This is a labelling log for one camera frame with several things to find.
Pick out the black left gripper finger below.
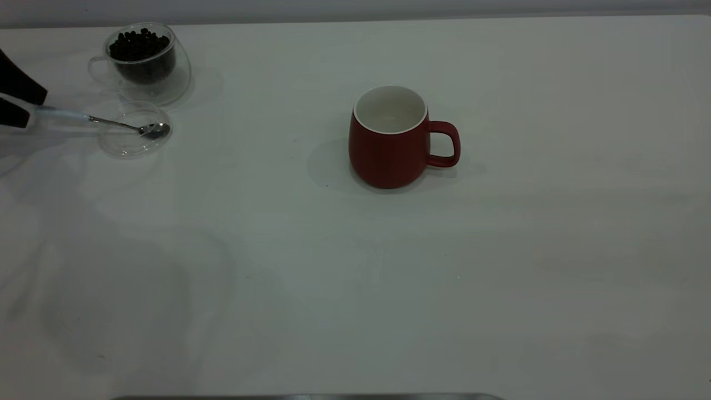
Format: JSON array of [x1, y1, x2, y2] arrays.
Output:
[[0, 49, 48, 106], [0, 97, 32, 129]]

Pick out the metal spoon pale blue handle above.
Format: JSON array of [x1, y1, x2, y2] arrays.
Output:
[[28, 106, 171, 140]]

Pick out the small clear glass dish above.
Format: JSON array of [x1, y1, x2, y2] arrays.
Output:
[[98, 101, 173, 159]]

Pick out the red ceramic mug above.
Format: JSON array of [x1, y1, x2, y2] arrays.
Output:
[[349, 84, 462, 189]]

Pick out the dark coffee beans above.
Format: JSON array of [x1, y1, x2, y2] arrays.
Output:
[[108, 28, 177, 85]]

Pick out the clear glass cup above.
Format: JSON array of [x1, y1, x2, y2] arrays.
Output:
[[88, 22, 192, 107]]

